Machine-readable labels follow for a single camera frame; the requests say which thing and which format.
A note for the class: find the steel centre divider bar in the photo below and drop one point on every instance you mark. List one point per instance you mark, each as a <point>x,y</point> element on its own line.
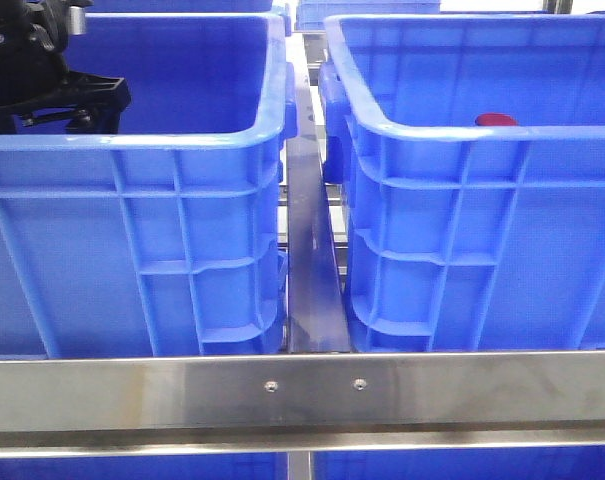
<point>316,314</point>

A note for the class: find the lower left blue bin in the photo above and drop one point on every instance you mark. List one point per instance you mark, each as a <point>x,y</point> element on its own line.
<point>214,466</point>

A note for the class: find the rail screw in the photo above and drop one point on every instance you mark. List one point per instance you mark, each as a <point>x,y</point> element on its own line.
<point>271,386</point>
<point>359,384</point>

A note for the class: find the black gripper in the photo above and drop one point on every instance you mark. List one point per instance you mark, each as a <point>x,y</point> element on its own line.
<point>36,84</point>

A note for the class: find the rear left blue bin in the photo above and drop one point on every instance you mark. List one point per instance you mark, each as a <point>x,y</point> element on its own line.
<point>279,8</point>

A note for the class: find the lower right blue bin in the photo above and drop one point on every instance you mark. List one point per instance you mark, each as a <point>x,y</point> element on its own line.
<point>579,462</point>

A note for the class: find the steel front rail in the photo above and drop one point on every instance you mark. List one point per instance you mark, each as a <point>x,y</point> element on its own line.
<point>193,405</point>

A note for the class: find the right blue plastic bin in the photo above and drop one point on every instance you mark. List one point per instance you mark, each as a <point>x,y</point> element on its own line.
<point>460,237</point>

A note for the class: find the red button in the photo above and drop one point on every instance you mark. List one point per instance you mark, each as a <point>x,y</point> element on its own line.
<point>495,119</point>

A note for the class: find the left blue plastic bin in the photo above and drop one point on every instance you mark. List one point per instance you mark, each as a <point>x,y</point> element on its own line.
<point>161,240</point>

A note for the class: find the blue plastic bin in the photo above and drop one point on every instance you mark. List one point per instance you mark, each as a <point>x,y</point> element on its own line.
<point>460,237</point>
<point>161,240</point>

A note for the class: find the right rail screw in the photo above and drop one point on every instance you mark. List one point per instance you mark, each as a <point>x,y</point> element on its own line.
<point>359,384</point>

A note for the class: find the left rail screw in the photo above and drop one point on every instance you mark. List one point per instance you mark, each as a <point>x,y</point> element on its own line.
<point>271,386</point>

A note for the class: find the rear right blue bin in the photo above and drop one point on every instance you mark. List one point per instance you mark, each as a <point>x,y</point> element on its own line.
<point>310,15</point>

